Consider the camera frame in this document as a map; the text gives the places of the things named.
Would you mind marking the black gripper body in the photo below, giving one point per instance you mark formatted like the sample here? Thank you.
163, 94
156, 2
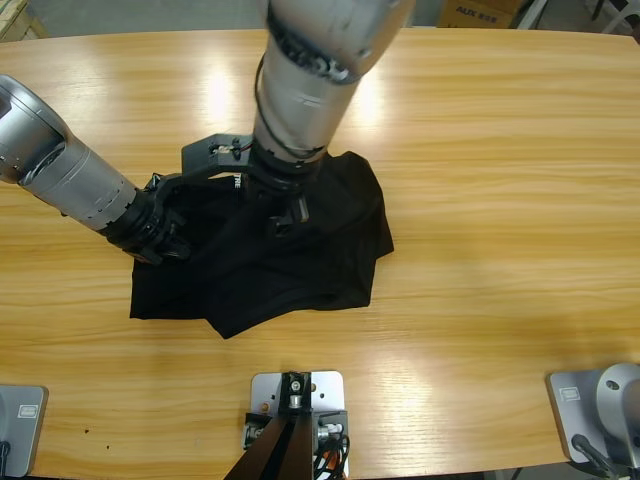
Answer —
150, 230
280, 177

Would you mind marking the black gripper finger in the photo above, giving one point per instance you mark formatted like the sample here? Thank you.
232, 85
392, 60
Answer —
282, 226
182, 250
301, 210
169, 255

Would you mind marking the black T-shirt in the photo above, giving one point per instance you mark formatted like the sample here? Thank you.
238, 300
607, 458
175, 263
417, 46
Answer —
300, 275

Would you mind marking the silver metal clamp fitting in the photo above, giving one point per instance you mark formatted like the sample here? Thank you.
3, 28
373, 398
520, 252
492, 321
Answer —
252, 434
331, 432

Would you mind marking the cardboard box with AUX print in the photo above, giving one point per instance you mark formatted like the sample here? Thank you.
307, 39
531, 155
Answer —
475, 15

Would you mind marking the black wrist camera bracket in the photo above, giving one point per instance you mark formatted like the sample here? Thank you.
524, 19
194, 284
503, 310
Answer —
200, 150
165, 182

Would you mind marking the white mount block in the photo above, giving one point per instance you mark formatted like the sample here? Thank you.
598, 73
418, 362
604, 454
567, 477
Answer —
262, 390

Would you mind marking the dark camera post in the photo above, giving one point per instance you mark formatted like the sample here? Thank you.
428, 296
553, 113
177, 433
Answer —
295, 400

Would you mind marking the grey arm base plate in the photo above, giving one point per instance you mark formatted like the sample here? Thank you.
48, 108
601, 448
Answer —
25, 430
575, 415

